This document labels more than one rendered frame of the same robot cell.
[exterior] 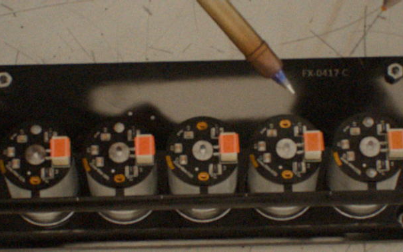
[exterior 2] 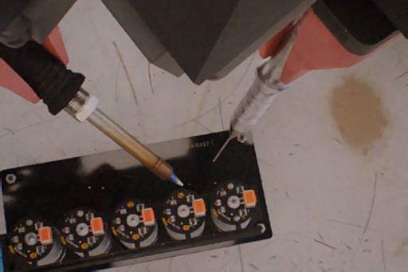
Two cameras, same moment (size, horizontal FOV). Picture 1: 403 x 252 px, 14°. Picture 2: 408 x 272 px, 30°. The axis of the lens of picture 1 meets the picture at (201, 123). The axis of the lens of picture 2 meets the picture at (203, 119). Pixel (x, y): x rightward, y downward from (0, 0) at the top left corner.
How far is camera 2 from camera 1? 0.16 m
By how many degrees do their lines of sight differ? 6
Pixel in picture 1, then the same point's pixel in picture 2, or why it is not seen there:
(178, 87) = (115, 166)
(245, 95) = not seen: hidden behind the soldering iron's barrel
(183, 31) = not seen: hidden behind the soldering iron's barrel
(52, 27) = (36, 137)
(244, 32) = (146, 155)
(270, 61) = (164, 170)
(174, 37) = not seen: hidden behind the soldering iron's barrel
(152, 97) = (101, 175)
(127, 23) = (80, 128)
